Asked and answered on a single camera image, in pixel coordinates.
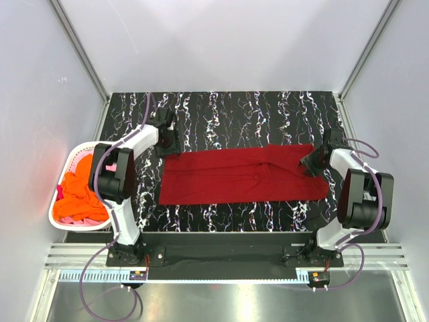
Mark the red t-shirt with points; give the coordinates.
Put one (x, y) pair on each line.
(240, 175)

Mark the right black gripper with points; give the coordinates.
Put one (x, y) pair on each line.
(307, 162)

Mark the magenta garment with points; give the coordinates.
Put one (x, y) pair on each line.
(59, 191)

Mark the white plastic laundry basket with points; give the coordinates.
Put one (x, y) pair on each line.
(80, 209)

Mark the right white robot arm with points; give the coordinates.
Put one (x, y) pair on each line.
(366, 198)

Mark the aluminium frame post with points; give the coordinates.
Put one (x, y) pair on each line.
(71, 34)
(381, 25)

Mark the slotted cable duct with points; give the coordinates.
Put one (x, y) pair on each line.
(135, 276)

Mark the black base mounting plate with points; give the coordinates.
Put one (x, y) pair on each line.
(285, 248)

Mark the pink t-shirt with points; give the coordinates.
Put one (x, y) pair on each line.
(80, 157)

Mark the right aluminium frame post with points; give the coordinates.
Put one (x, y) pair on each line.
(381, 25)

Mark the orange t-shirt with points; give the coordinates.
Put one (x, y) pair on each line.
(80, 194)

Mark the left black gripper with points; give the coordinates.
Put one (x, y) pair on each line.
(173, 149)

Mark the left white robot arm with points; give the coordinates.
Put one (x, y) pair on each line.
(112, 174)

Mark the left aluminium frame post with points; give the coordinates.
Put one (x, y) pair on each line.
(71, 34)

